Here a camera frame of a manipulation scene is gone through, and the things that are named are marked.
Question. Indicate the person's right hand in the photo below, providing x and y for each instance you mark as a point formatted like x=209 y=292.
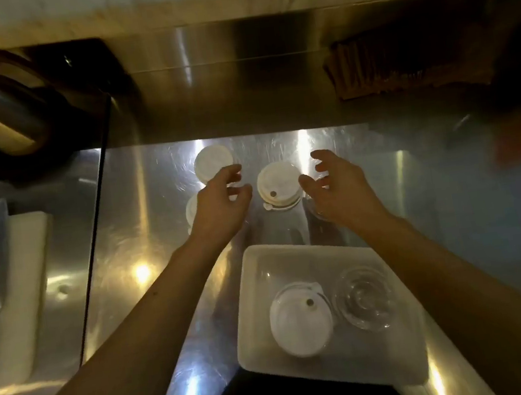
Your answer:
x=345 y=194

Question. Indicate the person's left hand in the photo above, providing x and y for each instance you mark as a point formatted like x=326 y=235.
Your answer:
x=217 y=214

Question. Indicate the person's right thumb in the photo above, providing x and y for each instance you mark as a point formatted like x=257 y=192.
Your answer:
x=310 y=185

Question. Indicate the person's left thumb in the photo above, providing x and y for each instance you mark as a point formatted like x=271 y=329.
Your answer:
x=244 y=197

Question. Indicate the person's left forearm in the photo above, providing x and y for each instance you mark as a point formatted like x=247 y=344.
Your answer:
x=118 y=350

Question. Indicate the person's right forearm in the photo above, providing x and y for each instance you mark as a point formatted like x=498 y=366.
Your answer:
x=482 y=310

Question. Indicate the clear empty glass cup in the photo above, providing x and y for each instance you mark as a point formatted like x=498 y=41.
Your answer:
x=365 y=298
x=315 y=209

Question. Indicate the glass cup with white lid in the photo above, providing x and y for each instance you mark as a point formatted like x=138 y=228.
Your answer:
x=211 y=161
x=279 y=185
x=191 y=213
x=299 y=323

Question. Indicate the white rectangular tray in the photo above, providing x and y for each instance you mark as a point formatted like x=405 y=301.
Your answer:
x=259 y=342

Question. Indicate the white cutting board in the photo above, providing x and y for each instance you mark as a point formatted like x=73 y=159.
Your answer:
x=21 y=290

